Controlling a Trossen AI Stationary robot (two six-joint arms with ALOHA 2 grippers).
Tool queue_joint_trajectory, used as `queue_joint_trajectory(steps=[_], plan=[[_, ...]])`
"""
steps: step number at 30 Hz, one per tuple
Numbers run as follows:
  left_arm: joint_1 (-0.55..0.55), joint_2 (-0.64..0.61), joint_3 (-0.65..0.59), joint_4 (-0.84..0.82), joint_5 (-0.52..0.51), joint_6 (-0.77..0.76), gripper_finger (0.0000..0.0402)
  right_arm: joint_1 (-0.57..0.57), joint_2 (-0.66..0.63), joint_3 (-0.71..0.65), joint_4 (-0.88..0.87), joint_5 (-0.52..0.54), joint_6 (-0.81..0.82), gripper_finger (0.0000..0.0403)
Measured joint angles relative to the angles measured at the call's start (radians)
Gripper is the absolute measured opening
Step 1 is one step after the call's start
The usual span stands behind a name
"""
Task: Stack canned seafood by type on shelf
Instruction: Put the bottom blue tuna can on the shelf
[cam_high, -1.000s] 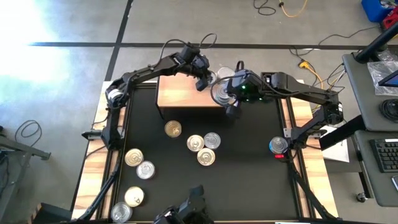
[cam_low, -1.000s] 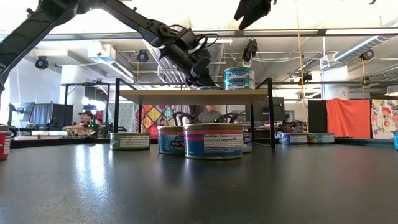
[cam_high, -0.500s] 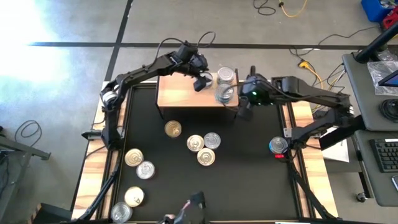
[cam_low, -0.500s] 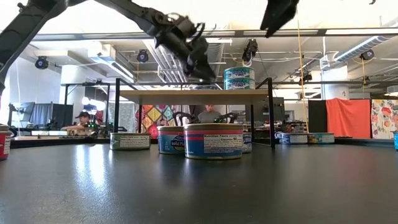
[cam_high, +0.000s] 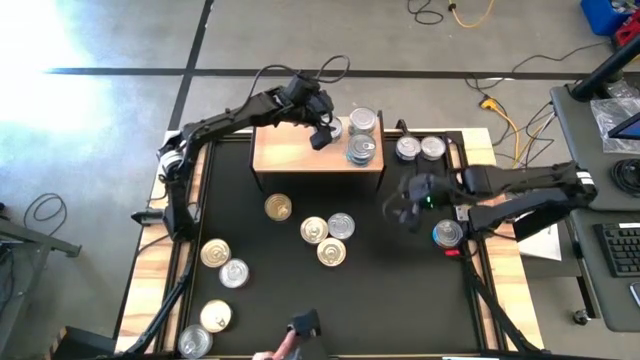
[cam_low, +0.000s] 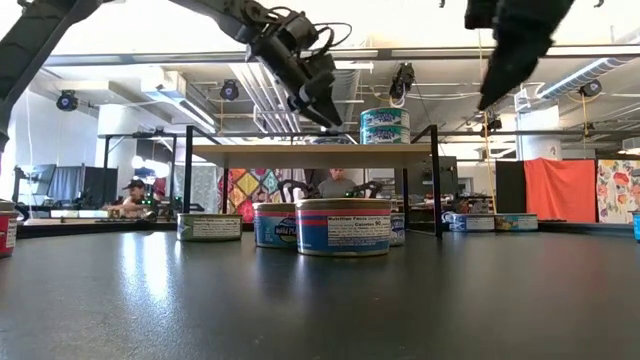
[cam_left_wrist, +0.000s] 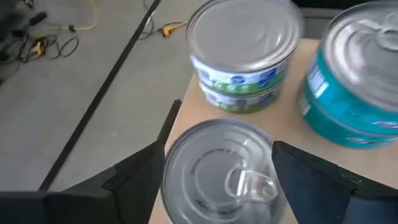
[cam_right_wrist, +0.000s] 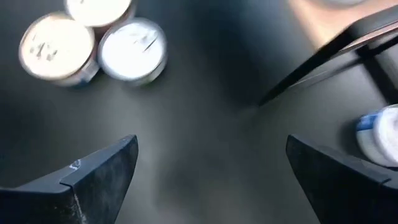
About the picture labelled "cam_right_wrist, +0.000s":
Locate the silver lid seafood can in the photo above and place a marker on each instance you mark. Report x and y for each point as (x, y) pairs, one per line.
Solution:
(133, 49)

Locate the gold lid can white label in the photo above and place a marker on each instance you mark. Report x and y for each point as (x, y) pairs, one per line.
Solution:
(96, 12)
(56, 46)

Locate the silver lid can blue label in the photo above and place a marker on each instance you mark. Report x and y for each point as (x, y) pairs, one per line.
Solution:
(382, 137)

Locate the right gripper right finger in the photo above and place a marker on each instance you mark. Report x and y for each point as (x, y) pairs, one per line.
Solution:
(342, 193)

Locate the black table mat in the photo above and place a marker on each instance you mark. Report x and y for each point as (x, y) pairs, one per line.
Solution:
(199, 109)

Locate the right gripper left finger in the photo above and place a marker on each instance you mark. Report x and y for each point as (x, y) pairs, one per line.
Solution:
(77, 199)

